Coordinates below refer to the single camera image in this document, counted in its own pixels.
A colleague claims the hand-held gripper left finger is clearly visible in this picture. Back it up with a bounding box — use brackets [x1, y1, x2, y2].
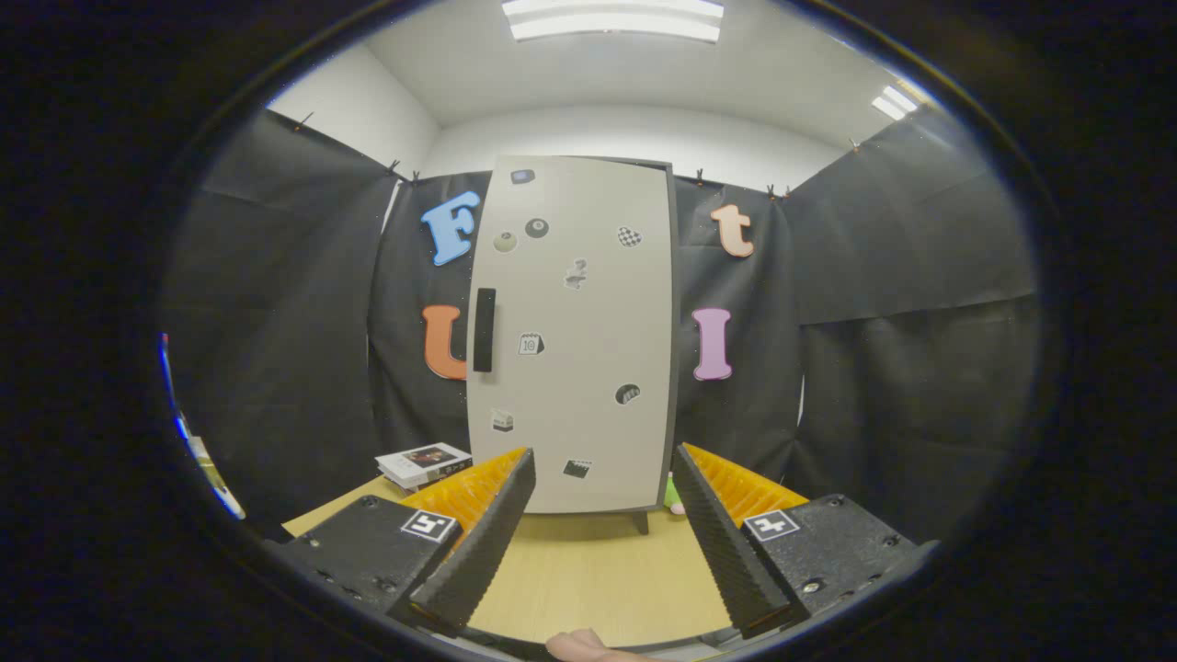
[267, 447, 537, 638]

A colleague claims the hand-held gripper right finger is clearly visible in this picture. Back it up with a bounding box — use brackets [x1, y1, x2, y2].
[672, 443, 941, 642]

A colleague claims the grey shoe cabinet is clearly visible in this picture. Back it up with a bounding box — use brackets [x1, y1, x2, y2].
[598, 156, 684, 536]

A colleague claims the beige shoe cabinet door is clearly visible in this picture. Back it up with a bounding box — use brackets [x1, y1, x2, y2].
[466, 154, 680, 516]

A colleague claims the white book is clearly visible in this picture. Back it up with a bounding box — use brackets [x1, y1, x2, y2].
[375, 442, 474, 492]

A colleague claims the black backdrop cloth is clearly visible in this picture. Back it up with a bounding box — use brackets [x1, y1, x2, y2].
[161, 106, 1040, 543]

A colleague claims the small ceiling light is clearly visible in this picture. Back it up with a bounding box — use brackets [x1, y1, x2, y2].
[871, 85, 919, 121]

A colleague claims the long ceiling light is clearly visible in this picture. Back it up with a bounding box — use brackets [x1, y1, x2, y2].
[501, 0, 725, 44]

